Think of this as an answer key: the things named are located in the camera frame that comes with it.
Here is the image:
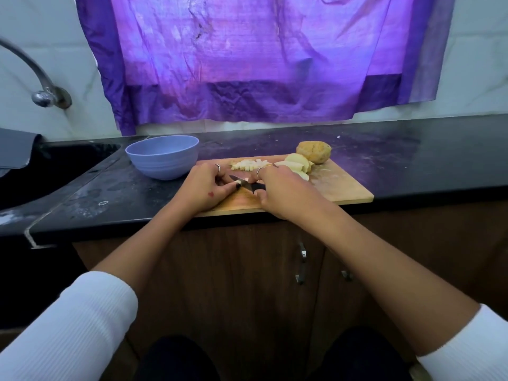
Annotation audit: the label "person's left hand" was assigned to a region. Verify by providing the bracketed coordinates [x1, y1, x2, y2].
[173, 161, 241, 217]

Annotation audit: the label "person's right hand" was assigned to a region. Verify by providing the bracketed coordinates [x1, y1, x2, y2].
[254, 163, 326, 228]

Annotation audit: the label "black handled knife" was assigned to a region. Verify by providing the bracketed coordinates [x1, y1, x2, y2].
[238, 179, 267, 194]

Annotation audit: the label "rounded potato end piece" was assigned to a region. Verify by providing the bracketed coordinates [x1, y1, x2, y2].
[296, 140, 333, 165]

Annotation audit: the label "pile of diced potato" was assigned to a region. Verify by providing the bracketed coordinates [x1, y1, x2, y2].
[230, 158, 273, 173]

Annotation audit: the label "blue bowl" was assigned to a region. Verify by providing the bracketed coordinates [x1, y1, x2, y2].
[124, 134, 201, 182]

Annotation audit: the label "person's right forearm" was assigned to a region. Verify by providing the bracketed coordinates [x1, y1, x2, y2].
[305, 204, 483, 358]

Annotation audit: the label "person's dark trousers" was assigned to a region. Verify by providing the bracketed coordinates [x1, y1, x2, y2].
[133, 325, 414, 381]

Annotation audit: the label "wooden cutting board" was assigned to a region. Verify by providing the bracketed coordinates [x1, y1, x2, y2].
[194, 155, 376, 218]

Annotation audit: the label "purple cloth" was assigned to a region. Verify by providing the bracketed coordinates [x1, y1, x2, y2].
[75, 0, 457, 137]

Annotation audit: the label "dark sink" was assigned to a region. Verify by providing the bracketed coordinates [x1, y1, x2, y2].
[0, 141, 122, 211]

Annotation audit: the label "metal faucet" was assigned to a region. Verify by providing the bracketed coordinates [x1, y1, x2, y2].
[0, 37, 73, 110]

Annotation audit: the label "grey cloth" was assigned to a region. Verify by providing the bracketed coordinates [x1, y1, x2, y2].
[0, 128, 44, 178]

